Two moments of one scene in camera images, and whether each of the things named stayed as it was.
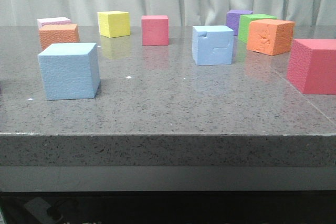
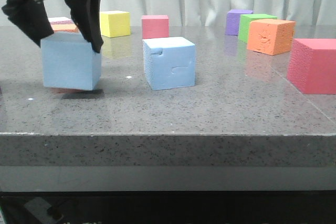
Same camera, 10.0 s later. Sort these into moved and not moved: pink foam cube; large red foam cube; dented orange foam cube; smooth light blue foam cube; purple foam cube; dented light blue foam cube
Moved: smooth light blue foam cube; dented light blue foam cube
Not moved: purple foam cube; large red foam cube; pink foam cube; dented orange foam cube
